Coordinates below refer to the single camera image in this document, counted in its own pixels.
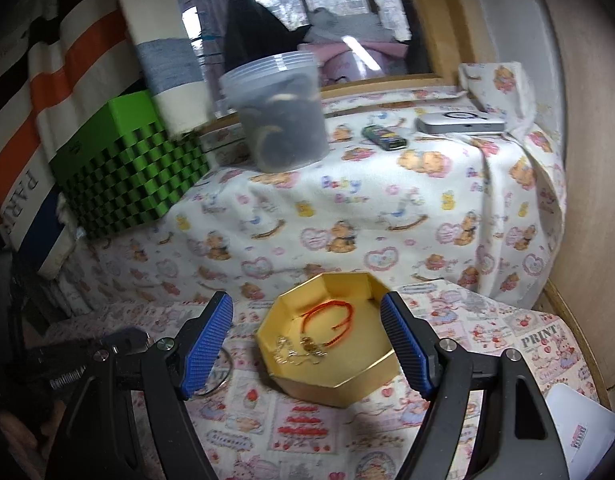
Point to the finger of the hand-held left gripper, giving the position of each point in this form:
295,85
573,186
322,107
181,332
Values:
130,340

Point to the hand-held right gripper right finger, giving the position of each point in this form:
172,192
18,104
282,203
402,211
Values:
407,347

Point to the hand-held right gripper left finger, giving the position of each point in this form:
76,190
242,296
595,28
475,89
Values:
207,345

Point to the gold octagonal box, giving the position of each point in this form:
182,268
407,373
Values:
332,385

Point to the pink stamp print cloth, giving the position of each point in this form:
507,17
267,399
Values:
297,430

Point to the bear print cloth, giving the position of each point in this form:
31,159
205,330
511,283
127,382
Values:
387,200

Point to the green black checkered box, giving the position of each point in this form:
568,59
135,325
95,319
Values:
132,180

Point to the white paper sheet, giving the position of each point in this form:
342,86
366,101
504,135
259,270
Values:
577,420

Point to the green black lighter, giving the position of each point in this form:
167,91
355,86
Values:
383,137

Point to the clear plastic tub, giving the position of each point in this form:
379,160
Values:
287,130

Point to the pink blue striped cloth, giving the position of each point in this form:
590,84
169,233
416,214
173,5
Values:
162,60

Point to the pink bedding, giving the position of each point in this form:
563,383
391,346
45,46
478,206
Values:
337,67

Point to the black cloth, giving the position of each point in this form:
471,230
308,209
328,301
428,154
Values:
252,35

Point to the wooden window frame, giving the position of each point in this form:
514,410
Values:
447,35

